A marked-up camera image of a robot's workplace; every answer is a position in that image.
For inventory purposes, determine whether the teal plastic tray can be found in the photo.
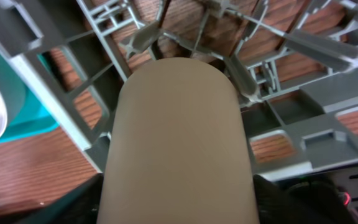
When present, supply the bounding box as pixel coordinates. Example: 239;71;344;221
0;30;60;149

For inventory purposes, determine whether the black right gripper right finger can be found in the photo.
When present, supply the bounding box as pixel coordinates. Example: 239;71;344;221
253;175;356;224

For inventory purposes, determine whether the grey dishwasher rack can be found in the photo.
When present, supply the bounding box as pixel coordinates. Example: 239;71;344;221
0;1;358;180

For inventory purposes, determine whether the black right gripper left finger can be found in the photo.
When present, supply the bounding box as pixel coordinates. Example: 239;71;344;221
17;174;104;224

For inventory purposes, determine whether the pale green plastic cup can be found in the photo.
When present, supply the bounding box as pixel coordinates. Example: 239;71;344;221
98;58;259;224

